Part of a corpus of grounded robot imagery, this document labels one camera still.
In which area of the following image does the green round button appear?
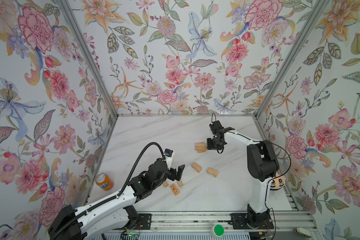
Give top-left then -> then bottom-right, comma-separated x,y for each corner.
210,224 -> 225,238

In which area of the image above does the right corner aluminium post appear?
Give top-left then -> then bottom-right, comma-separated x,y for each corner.
253,1 -> 327,120

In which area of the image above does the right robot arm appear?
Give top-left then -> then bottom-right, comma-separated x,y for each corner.
207,121 -> 280,229

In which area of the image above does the left corner aluminium post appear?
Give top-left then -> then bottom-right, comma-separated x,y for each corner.
57,0 -> 118,120

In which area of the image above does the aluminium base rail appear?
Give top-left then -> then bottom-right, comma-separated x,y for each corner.
62,211 -> 319,240

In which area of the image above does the white device on rail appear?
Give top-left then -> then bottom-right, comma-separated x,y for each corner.
294,228 -> 312,238

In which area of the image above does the corner aluminium post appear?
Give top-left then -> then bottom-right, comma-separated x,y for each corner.
57,0 -> 118,120
253,1 -> 327,120

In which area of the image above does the printed wood block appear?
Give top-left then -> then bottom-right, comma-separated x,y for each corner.
170,184 -> 180,196

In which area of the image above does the arched wood block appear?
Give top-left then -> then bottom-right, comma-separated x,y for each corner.
207,168 -> 219,178
192,163 -> 202,173

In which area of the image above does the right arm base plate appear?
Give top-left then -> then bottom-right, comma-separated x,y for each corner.
229,213 -> 275,230

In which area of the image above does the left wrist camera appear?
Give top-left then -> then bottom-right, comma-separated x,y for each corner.
164,149 -> 174,170

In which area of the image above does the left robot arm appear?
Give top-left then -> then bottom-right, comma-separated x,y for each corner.
48,142 -> 185,240

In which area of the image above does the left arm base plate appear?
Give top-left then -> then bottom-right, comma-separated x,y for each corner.
129,214 -> 153,230

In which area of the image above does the pink plush toy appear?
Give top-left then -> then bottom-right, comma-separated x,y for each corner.
270,173 -> 286,191

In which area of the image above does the orange soda can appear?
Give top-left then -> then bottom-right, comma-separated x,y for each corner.
95,173 -> 114,191

